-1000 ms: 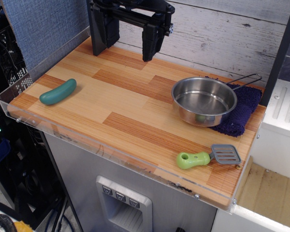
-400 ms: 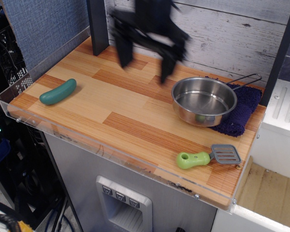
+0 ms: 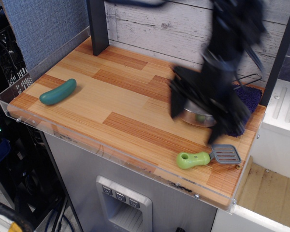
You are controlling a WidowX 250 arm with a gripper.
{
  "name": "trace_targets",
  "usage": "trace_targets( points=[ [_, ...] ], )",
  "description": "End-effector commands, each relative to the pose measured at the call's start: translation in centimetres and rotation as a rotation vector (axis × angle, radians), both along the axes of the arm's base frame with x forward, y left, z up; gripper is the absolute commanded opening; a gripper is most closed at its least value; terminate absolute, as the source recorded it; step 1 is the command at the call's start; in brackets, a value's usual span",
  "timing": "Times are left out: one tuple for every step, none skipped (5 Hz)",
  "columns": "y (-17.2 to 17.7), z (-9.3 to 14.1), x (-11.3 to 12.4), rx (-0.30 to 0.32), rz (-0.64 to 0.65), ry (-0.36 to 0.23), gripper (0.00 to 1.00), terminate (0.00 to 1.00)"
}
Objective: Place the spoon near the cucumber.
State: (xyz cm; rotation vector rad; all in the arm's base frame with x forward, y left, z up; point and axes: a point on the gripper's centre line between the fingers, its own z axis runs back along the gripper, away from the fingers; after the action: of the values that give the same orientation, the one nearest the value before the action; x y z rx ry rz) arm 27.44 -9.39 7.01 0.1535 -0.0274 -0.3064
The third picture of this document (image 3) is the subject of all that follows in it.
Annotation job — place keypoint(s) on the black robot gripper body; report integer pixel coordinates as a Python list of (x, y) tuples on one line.
[(211, 88)]

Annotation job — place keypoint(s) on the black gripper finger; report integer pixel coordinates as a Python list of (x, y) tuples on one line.
[(226, 122), (178, 99)]

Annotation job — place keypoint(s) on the green handled grey toy spatula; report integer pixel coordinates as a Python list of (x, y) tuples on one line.
[(222, 153)]

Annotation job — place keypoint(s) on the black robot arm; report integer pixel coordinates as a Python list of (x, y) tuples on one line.
[(236, 26)]

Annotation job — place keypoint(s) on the green toy cucumber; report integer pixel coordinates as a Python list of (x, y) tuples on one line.
[(58, 94)]

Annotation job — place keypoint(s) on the small steel saucepan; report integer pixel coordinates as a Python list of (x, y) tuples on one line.
[(195, 115)]

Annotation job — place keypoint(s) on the purple folded cloth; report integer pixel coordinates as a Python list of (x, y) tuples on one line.
[(251, 97)]

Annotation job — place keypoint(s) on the clear acrylic table guard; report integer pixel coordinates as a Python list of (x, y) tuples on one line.
[(120, 110)]

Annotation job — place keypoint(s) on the white toy sink unit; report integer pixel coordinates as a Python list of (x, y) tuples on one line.
[(264, 204)]

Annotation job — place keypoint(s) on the silver toy fridge cabinet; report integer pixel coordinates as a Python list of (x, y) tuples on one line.
[(78, 168)]

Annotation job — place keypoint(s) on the grey ice dispenser panel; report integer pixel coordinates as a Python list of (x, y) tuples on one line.
[(123, 208)]

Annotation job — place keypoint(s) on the blue fabric partition panel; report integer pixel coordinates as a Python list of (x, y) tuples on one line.
[(47, 30)]

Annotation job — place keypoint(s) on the black plastic crate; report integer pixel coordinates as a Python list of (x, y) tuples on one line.
[(12, 64)]

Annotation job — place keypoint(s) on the dark vertical post right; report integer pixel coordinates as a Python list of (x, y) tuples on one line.
[(273, 77)]

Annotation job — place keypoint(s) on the dark vertical post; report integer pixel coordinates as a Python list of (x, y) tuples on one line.
[(273, 77), (98, 25)]

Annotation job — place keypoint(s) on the dark vertical post left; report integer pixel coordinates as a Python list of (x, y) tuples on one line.
[(98, 25)]

